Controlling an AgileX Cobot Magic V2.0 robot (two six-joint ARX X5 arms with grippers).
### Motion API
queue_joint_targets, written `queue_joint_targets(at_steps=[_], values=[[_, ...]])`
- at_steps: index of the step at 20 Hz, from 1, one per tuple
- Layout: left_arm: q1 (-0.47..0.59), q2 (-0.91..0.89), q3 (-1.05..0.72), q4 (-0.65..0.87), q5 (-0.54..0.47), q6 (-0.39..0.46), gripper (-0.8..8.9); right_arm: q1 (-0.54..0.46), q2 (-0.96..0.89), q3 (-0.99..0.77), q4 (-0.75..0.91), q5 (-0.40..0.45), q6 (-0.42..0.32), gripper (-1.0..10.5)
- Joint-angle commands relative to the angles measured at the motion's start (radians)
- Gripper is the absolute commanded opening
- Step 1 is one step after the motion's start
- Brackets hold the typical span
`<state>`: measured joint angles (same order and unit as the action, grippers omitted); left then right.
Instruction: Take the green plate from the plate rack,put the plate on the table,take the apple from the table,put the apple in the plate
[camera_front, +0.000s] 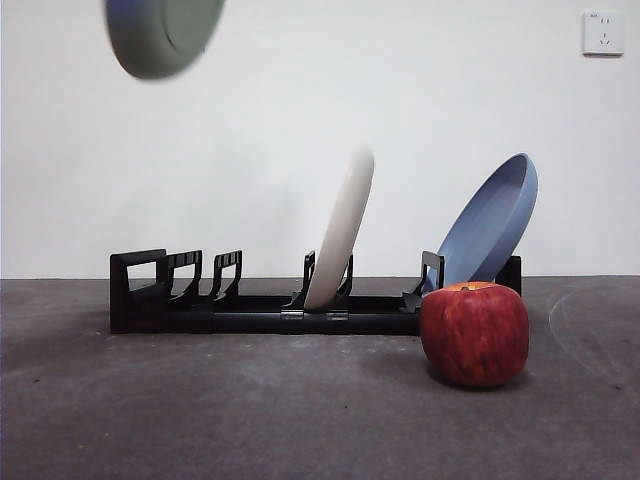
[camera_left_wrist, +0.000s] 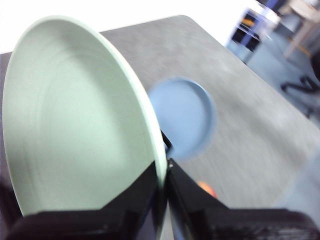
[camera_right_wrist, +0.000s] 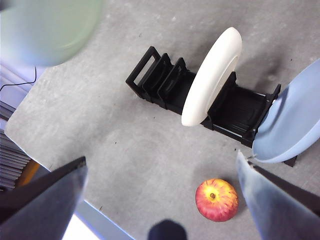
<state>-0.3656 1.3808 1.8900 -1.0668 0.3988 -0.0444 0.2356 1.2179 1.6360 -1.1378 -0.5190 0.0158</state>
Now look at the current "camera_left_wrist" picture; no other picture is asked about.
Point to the beige furniture leg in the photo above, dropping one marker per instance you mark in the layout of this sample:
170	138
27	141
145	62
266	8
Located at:
298	32

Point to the black plate rack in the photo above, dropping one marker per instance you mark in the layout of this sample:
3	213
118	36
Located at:
167	141

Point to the blue round plate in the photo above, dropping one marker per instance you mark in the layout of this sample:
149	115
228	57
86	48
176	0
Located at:
182	117

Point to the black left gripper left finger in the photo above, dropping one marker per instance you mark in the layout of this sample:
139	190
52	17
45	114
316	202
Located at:
120	220

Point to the red apple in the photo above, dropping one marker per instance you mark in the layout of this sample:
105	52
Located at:
207	188

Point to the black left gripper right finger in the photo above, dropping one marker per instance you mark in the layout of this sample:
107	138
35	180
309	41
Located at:
212	222

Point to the green round plate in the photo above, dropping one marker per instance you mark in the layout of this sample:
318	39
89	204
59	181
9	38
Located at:
75	112

